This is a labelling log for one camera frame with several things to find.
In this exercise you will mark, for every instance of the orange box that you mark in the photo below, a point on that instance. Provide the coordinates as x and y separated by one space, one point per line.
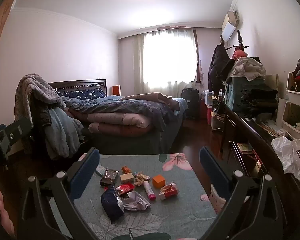
116 90

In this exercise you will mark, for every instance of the sheer window curtain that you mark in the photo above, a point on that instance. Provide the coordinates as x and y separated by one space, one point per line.
170 60

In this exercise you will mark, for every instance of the dark wooden cabinet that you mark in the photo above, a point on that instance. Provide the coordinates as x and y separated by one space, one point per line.
240 130

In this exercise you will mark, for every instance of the beige block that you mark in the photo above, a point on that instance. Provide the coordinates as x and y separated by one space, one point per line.
126 178

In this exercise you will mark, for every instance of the small orange toy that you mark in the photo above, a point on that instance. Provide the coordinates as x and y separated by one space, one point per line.
126 170

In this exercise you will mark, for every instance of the dark coat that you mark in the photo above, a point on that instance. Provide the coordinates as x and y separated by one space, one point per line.
218 67

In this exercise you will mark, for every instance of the black suitcase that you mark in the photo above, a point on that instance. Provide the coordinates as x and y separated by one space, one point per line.
190 102

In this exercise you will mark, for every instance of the bed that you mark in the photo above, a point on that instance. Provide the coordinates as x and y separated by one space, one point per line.
140 142

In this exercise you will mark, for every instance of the picture book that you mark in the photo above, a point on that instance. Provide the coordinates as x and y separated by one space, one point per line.
244 147

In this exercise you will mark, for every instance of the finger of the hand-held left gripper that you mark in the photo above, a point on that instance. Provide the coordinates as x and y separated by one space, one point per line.
17 131

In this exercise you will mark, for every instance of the crumpled lavender wrapper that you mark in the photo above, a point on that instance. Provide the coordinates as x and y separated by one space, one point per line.
136 201

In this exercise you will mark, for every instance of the small white packet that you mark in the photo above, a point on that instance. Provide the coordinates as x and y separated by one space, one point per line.
99 171

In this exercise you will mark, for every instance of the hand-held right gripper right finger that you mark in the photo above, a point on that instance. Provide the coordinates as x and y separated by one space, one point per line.
213 172

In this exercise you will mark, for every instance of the red book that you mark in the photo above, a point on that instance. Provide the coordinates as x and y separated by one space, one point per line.
255 161

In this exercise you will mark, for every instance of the white plastic bag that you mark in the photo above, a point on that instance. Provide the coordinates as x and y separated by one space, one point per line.
287 155

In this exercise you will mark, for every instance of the dark wooden headboard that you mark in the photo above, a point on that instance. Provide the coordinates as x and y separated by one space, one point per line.
77 83

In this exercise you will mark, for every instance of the crumpled red white cup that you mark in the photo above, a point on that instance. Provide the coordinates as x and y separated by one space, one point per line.
168 191

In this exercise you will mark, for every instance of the wooden coat rack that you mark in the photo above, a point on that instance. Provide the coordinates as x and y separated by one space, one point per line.
239 37

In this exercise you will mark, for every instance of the white plastic waste bin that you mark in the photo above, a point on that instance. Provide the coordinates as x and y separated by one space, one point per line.
216 200

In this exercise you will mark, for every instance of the pile of light clothes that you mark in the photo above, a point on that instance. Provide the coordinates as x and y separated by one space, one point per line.
247 67

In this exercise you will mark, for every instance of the blue duvet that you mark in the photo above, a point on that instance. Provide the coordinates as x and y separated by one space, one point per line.
130 106

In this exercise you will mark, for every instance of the white shelf bin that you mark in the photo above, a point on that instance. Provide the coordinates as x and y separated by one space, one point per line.
298 93
295 117

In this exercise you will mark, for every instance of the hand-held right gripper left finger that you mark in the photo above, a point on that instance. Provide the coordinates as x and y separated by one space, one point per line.
86 172

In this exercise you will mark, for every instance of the small dark box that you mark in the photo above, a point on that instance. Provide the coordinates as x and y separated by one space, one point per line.
109 177

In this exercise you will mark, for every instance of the folded pink quilt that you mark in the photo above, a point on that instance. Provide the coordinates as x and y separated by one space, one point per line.
115 125

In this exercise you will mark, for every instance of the clear plastic container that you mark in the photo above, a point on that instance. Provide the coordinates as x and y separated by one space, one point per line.
209 97

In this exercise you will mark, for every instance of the wall air conditioner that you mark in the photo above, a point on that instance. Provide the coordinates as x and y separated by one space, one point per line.
229 25

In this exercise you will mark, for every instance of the red wrapper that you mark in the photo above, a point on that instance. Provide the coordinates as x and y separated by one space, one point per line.
125 188

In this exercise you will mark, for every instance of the dark blue snack bag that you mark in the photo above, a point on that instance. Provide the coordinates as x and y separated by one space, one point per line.
112 205

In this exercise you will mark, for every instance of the wooden door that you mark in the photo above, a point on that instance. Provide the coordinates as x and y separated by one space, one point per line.
0 55

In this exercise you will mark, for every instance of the person's left hand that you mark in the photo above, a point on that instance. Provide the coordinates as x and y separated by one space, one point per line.
1 207

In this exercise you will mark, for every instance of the brown blanket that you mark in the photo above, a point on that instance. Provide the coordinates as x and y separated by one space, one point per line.
147 96

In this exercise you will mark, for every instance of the stack of dark folded clothes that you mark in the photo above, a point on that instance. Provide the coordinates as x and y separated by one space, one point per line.
260 100

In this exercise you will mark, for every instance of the teal box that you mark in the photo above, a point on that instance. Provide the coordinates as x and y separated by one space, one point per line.
233 95

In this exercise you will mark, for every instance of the star print pillow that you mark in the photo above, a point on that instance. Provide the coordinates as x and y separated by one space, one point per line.
85 93

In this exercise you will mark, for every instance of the orange cube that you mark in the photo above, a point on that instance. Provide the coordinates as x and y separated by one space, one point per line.
158 181

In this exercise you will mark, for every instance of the white pink tube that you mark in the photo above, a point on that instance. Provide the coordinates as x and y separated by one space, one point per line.
149 190

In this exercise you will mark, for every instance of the pink hat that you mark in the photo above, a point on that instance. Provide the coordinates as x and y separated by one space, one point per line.
239 54

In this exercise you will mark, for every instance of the light blue blanket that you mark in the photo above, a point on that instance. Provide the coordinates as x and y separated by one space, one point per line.
62 135

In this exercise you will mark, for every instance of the red container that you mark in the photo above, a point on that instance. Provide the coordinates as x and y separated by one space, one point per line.
205 112

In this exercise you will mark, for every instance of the crumpled paper wrapper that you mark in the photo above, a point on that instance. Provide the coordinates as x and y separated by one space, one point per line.
140 178

